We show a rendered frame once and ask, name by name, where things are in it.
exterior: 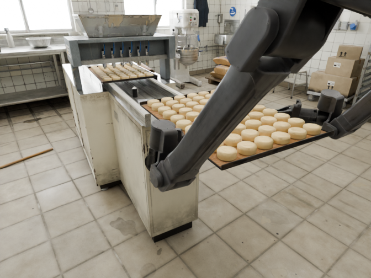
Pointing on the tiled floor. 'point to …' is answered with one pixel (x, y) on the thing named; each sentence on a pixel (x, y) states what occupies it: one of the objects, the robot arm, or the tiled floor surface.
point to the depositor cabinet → (97, 124)
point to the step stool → (297, 81)
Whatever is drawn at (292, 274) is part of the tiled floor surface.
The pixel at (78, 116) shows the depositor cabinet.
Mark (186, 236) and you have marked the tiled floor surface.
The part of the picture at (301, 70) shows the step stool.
